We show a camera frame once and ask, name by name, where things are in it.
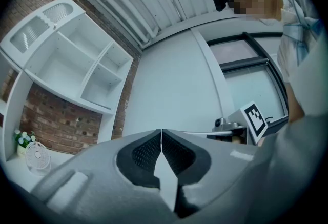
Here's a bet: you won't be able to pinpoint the potted blue white flowers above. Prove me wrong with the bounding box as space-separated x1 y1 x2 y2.
13 129 36 158

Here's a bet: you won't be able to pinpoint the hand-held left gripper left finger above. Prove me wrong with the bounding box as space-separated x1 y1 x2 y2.
30 129 178 224

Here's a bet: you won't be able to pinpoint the white ceiling pipe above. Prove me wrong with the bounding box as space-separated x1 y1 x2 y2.
76 0 161 39
48 0 154 46

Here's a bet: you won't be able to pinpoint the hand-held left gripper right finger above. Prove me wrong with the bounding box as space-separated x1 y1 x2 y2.
161 129 268 218

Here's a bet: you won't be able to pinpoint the ribbed glass cabinet door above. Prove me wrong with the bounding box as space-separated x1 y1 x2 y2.
0 0 87 70

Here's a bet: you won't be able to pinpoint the person's right forearm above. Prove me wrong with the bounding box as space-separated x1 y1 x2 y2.
286 82 306 124

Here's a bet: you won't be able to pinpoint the person's white shirt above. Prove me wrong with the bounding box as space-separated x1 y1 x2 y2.
258 0 323 85

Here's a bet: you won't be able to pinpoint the small white desk fan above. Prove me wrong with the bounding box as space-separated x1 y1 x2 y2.
25 141 52 176

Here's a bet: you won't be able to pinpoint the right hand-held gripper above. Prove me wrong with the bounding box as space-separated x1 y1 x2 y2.
206 100 269 146

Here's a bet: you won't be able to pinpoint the white wall shelf unit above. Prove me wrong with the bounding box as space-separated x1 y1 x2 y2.
0 0 135 187

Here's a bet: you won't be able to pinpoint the black framed window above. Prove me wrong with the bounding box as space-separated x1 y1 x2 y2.
206 31 290 129

